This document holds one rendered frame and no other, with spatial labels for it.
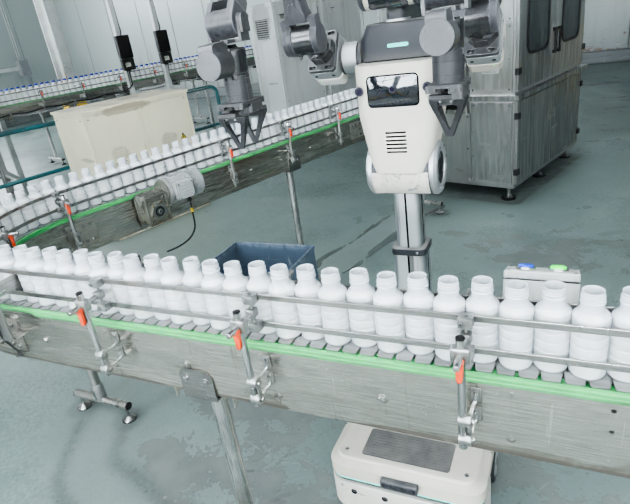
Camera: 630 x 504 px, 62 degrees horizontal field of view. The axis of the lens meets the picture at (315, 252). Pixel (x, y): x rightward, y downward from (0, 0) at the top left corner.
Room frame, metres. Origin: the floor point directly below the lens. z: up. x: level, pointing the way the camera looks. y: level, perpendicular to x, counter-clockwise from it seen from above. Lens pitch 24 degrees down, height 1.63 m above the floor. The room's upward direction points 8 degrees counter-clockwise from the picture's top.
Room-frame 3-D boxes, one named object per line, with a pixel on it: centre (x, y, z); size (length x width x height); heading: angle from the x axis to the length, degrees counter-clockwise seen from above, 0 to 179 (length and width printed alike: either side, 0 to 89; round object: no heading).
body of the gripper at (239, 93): (1.20, 0.11, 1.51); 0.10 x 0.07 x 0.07; 153
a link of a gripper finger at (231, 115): (1.18, 0.12, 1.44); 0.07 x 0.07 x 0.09; 63
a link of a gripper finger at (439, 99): (1.01, -0.29, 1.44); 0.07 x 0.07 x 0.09; 62
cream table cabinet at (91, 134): (5.24, 1.61, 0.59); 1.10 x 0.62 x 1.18; 135
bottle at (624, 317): (0.73, -0.50, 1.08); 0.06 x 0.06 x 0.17
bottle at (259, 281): (1.05, 0.13, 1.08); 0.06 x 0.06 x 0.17
